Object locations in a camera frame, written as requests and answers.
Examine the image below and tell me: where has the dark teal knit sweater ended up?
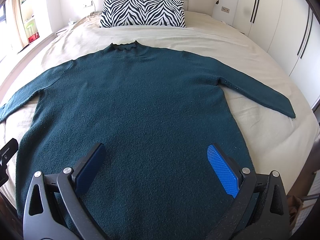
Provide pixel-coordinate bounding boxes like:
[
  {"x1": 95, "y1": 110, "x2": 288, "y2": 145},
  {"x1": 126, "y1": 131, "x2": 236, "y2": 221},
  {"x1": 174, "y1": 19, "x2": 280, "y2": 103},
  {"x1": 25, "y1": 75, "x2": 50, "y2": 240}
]
[{"x1": 1, "y1": 42, "x2": 295, "y2": 239}]

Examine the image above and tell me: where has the cream bed sheet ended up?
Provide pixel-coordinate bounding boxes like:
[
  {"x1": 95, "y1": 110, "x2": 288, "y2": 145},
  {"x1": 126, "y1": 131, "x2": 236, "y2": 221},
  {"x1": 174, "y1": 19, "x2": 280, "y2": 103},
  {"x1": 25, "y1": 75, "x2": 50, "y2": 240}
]
[{"x1": 1, "y1": 12, "x2": 319, "y2": 193}]

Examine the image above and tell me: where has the red box on shelf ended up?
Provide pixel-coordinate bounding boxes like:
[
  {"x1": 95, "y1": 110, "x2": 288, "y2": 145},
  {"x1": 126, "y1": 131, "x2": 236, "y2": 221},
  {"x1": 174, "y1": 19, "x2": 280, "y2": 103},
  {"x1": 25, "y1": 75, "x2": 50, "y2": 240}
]
[{"x1": 28, "y1": 32, "x2": 40, "y2": 43}]

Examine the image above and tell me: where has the zebra print pillow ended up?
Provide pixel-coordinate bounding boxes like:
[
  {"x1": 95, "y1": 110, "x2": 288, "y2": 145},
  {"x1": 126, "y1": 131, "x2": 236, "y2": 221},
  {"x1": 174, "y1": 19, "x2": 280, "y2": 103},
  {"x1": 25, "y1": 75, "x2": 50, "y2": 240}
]
[{"x1": 100, "y1": 0, "x2": 185, "y2": 28}]

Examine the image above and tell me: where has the wall power socket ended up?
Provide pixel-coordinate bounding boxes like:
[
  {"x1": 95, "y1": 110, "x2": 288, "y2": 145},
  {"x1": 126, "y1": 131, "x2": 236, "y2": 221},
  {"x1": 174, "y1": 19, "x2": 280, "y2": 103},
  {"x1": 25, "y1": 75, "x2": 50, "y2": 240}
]
[{"x1": 221, "y1": 7, "x2": 229, "y2": 13}]

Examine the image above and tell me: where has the white wardrobe with black handles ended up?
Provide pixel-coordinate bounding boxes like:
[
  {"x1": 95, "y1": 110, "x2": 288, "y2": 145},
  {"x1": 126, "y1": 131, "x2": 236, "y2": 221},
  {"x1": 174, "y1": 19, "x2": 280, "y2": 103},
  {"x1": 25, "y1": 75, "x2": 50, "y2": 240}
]
[{"x1": 233, "y1": 0, "x2": 319, "y2": 108}]

